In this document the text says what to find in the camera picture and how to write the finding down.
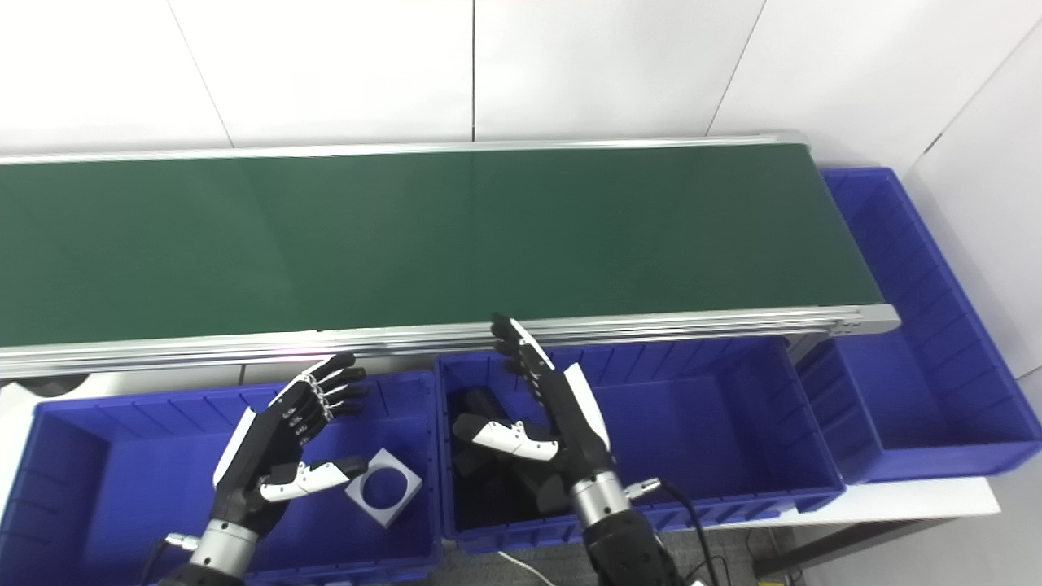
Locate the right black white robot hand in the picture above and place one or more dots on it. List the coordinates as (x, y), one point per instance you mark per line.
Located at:
(574, 423)

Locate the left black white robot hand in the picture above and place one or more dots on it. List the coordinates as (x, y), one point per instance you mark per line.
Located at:
(260, 456)

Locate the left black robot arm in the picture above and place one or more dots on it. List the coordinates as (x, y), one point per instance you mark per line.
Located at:
(220, 549)

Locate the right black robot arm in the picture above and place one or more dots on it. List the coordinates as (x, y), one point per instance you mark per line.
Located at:
(619, 529)

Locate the blue plastic bin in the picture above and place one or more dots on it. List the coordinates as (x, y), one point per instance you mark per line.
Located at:
(122, 488)
(920, 391)
(700, 431)

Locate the green conveyor belt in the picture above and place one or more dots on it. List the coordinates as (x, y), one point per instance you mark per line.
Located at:
(407, 244)
(651, 319)

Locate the black conveyor motor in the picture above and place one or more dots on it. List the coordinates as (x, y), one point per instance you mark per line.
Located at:
(41, 381)

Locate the aluminium conveyor leg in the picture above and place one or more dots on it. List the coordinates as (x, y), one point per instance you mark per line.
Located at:
(806, 346)

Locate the black parts pile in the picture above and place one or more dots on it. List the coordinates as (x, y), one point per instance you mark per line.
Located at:
(496, 480)

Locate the white square plate with hole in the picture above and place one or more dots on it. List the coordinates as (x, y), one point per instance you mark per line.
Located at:
(403, 496)

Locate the dark table frame bar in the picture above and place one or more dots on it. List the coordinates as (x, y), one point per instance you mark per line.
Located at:
(847, 545)

